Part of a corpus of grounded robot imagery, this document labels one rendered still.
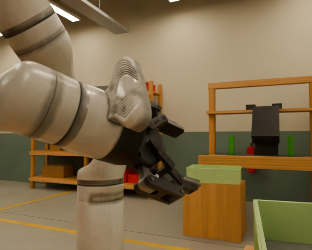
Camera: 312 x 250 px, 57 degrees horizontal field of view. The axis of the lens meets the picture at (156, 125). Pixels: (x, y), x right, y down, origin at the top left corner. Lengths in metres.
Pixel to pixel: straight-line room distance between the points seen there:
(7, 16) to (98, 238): 0.40
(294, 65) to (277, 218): 4.76
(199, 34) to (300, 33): 1.79
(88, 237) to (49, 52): 0.33
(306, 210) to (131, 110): 0.76
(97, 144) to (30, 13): 0.26
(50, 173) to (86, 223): 6.28
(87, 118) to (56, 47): 0.24
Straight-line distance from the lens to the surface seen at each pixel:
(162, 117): 0.41
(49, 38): 0.50
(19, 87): 0.27
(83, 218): 0.58
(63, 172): 6.62
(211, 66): 5.75
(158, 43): 6.24
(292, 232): 0.97
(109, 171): 0.56
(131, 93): 0.27
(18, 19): 0.50
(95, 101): 0.29
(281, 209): 0.95
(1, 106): 0.28
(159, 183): 0.33
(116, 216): 0.58
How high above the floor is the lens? 1.15
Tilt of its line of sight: 2 degrees up
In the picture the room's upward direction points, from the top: straight up
